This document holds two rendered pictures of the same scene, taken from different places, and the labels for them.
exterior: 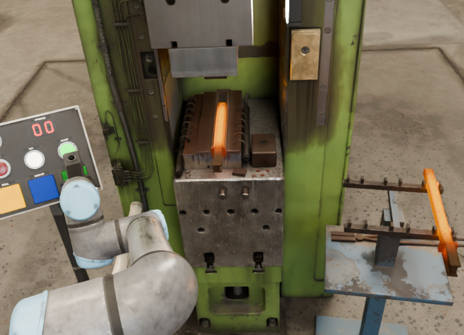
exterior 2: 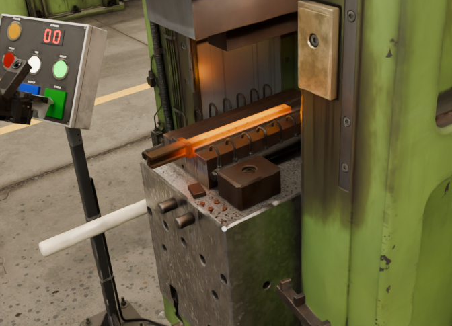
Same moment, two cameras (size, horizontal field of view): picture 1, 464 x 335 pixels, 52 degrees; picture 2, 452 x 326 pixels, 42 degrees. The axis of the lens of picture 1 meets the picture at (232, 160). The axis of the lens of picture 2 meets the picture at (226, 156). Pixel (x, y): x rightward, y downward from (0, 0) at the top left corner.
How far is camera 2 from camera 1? 1.22 m
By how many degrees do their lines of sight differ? 45
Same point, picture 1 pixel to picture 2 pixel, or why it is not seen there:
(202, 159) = not seen: hidden behind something
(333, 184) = (364, 312)
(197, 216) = (159, 225)
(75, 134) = (73, 55)
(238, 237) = (193, 288)
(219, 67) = (180, 20)
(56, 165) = (46, 79)
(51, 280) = (149, 244)
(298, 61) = (305, 58)
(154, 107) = (185, 68)
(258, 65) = not seen: hidden behind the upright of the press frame
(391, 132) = not seen: outside the picture
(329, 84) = (353, 119)
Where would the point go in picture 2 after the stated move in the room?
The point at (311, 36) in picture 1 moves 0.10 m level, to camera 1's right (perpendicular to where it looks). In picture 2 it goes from (320, 17) to (365, 28)
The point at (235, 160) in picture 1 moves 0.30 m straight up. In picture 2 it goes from (202, 173) to (190, 47)
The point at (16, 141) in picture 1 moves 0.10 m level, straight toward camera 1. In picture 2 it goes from (29, 40) to (5, 52)
